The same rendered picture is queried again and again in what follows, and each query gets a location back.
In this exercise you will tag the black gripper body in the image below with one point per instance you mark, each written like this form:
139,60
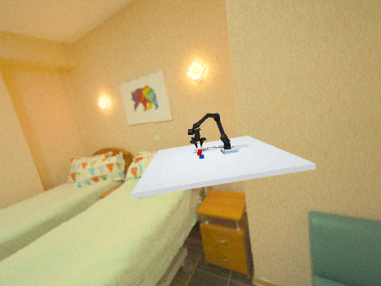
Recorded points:
197,138

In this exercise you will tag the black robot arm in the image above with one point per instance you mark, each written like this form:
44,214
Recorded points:
216,117

